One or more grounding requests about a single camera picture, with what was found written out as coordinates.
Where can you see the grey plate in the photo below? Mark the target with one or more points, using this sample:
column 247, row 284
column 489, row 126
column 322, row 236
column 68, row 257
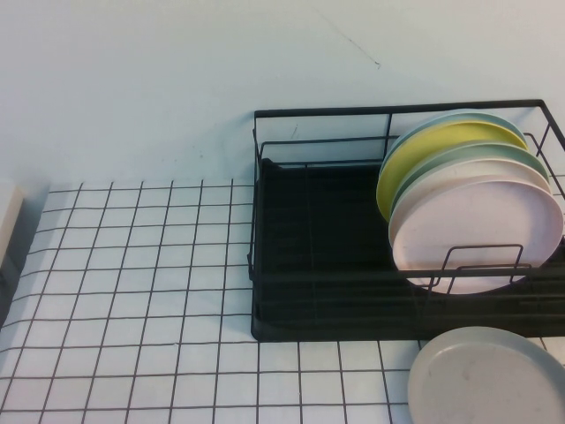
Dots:
column 485, row 380

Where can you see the yellow plate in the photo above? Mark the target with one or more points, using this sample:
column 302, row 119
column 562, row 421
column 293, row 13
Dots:
column 410, row 172

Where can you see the pink plate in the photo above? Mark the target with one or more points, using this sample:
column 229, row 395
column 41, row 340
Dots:
column 485, row 216

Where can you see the cream white plate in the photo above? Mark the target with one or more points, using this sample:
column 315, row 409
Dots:
column 485, row 169

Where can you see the green plate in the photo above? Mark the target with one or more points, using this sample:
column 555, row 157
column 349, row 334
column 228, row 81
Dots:
column 485, row 151

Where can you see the light blue plate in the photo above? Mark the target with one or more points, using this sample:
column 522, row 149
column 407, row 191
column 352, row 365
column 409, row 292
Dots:
column 485, row 115

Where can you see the black plastic drip tray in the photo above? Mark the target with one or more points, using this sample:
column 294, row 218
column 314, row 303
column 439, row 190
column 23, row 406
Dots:
column 326, row 212

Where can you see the white black grid tablecloth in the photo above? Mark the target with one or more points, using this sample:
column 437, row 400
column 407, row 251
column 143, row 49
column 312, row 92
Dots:
column 132, row 287

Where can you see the beige block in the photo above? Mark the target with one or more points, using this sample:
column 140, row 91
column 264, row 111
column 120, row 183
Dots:
column 8, row 221

